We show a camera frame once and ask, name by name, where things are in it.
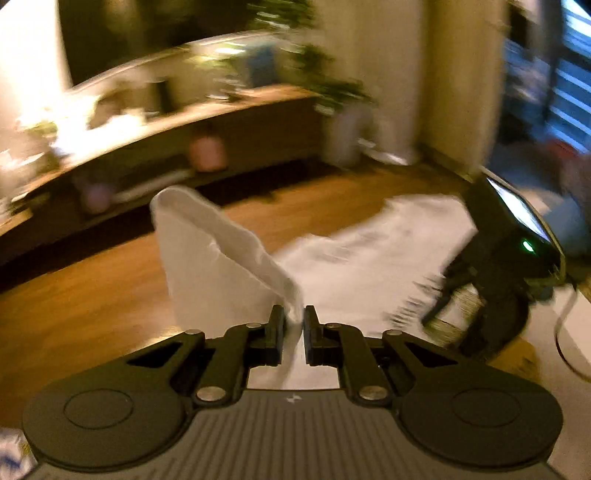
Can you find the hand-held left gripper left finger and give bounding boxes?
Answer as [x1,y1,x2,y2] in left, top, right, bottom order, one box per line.
[124,305,287,408]

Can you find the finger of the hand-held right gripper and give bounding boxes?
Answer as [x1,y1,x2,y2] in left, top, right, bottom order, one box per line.
[421,293,463,326]
[441,261,479,289]

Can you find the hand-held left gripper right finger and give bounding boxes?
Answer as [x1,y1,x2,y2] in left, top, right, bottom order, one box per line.
[302,305,463,408]

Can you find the white printed t-shirt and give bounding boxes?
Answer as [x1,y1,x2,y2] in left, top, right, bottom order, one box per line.
[150,185,481,391]

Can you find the white flat box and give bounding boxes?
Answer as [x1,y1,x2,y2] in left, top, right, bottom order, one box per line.
[113,173,195,202]

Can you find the pink vase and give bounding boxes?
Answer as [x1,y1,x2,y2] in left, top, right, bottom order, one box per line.
[78,182,114,214]
[189,134,230,172]

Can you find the dark wooden low cabinet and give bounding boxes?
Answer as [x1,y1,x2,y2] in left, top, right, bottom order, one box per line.
[0,85,326,280]

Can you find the tall green potted plant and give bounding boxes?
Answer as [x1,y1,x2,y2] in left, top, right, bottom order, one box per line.
[245,0,378,169]

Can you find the television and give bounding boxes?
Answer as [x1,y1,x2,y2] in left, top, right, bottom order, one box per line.
[58,0,252,89]

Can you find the dark thin cable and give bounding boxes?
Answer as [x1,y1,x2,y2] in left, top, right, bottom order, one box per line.
[553,284,591,372]

